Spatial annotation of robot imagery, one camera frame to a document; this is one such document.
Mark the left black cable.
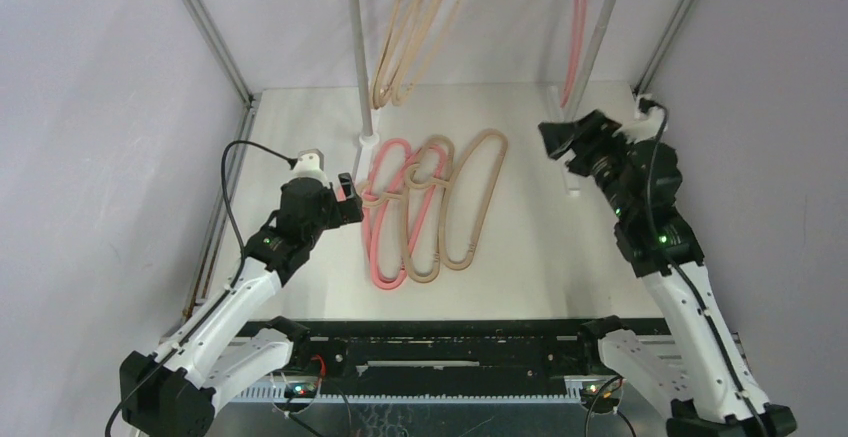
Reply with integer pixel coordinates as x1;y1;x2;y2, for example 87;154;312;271
218;141;298;270

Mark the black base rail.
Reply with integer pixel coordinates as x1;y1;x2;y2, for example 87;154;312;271
271;319;614;400

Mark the left grey rack pole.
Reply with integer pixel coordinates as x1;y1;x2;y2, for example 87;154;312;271
348;0;372;115

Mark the right aluminium frame post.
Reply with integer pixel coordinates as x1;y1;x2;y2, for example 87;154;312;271
633;0;699;95

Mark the right grey rack pole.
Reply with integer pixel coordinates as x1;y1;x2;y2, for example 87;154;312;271
562;0;617;121

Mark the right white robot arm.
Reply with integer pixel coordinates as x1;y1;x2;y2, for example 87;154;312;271
539;111;798;436

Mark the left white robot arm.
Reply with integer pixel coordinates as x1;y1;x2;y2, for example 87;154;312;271
104;171;363;436

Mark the right circuit board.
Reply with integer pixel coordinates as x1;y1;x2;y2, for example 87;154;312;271
579;374;626;417

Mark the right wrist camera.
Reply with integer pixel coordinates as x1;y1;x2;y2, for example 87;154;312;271
619;94;667;143

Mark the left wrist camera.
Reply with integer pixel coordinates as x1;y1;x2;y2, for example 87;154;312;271
292;149;330;188

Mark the beige hanger table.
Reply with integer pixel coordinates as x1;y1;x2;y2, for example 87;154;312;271
402;128;509;283

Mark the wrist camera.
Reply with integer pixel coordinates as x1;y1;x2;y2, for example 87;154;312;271
292;149;330;188
619;94;667;143

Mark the pink hanger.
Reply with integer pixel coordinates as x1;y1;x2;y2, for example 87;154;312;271
356;138;412;290
560;0;588;108
397;142;452;276

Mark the left aluminium frame post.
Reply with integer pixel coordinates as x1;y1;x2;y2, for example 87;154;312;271
182;0;254;107

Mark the grey rack pole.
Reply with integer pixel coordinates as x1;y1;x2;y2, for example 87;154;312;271
348;0;372;115
562;0;617;121

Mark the right white rack foot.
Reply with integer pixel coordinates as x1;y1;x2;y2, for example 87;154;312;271
546;85;581;198

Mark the aluminium frame post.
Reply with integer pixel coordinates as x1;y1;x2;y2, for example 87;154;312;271
633;0;699;95
182;0;254;107

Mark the left circuit board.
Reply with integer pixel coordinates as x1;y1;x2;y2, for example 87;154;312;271
271;355;327;416

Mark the circuit board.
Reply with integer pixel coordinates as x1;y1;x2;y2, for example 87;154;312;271
271;355;327;416
579;374;626;417

